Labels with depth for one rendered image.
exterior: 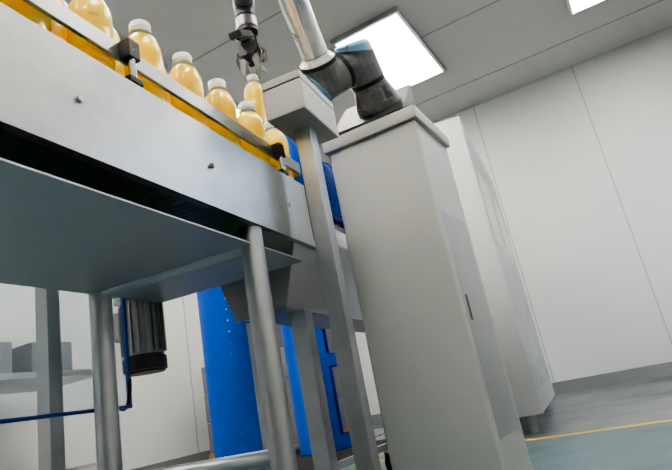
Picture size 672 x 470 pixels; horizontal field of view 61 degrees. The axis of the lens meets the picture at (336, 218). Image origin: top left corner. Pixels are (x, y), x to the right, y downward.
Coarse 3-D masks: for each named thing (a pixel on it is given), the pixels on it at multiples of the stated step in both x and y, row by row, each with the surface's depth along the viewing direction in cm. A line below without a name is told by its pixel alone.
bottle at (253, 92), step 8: (248, 80) 190; (256, 80) 191; (248, 88) 188; (256, 88) 188; (248, 96) 187; (256, 96) 187; (256, 104) 186; (256, 112) 185; (264, 112) 187; (264, 120) 186
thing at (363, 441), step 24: (312, 144) 133; (312, 168) 131; (312, 192) 130; (312, 216) 128; (336, 240) 128; (336, 264) 124; (336, 288) 122; (336, 312) 121; (336, 336) 120; (336, 360) 119; (360, 384) 117; (360, 408) 115; (360, 432) 114; (360, 456) 112
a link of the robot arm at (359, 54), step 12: (336, 48) 181; (348, 48) 177; (360, 48) 177; (372, 48) 181; (348, 60) 177; (360, 60) 178; (372, 60) 180; (360, 72) 179; (372, 72) 180; (360, 84) 182
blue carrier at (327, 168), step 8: (288, 144) 167; (296, 144) 172; (296, 152) 168; (296, 160) 167; (328, 168) 193; (328, 176) 189; (328, 184) 188; (328, 192) 189; (336, 192) 195; (336, 200) 195; (336, 208) 197; (336, 216) 200
